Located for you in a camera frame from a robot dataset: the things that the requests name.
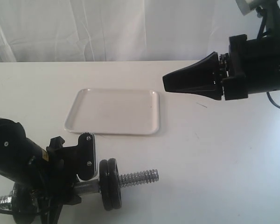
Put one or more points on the white backdrop curtain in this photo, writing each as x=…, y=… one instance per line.
x=119, y=30

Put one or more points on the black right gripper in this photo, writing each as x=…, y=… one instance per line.
x=253, y=67

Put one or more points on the chrome threaded dumbbell bar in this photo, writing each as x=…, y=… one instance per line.
x=92, y=186

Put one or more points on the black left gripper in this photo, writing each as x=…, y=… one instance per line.
x=55, y=172

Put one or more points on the white rectangular tray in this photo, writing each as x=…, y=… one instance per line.
x=115, y=112

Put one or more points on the mounted black weight plate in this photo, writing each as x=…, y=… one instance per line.
x=24, y=204
x=104, y=185

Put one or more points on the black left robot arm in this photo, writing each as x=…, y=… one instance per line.
x=15, y=154

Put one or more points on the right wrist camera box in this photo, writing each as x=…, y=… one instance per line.
x=246, y=6

